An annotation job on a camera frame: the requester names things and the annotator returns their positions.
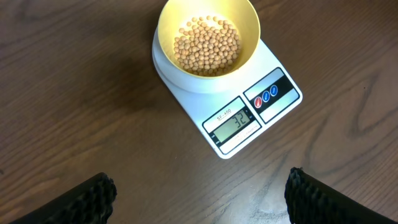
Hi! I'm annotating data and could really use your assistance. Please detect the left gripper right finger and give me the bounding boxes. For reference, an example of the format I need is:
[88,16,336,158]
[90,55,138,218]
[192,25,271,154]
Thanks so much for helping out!
[284,167,397,224]

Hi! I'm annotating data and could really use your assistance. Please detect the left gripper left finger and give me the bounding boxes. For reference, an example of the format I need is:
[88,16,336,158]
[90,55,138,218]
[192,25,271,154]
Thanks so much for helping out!
[12,172,117,224]

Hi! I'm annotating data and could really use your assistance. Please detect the white digital kitchen scale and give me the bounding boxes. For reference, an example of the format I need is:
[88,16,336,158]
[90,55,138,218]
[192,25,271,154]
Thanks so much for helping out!
[152,36,303,159]

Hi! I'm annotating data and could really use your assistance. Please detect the soybeans in bowl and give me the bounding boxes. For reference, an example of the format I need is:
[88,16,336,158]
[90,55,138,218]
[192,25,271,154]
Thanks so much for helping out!
[174,16,242,77]

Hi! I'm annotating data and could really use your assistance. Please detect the yellow plastic bowl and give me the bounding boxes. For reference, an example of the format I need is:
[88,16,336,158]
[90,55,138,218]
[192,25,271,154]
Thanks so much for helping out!
[157,0,261,79]

